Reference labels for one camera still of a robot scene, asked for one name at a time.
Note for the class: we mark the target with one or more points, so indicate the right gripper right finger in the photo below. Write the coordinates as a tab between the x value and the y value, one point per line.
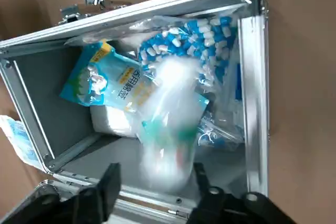
210	203

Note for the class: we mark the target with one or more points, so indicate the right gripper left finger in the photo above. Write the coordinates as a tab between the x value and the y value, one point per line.
105	192

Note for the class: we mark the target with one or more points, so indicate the white disinfectant bottle green band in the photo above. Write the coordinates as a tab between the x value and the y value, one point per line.
170	155

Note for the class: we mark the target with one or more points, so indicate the aluminium first-aid case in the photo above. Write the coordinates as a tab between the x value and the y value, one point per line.
39	77

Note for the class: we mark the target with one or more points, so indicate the white pad pack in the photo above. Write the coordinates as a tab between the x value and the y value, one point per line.
113	121

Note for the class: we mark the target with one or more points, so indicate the clear bag blue-white items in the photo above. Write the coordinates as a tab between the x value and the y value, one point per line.
223	134

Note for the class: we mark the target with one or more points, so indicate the wide blue-white flat packet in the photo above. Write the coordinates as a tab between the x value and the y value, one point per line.
18	137

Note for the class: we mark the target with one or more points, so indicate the blue cotton ball bag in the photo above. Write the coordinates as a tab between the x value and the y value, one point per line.
105	77

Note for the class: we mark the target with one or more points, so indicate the clear packet blue print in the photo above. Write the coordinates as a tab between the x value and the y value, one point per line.
237	82

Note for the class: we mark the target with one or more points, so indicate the bag of blue-white capsules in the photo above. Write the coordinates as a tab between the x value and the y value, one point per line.
199	40

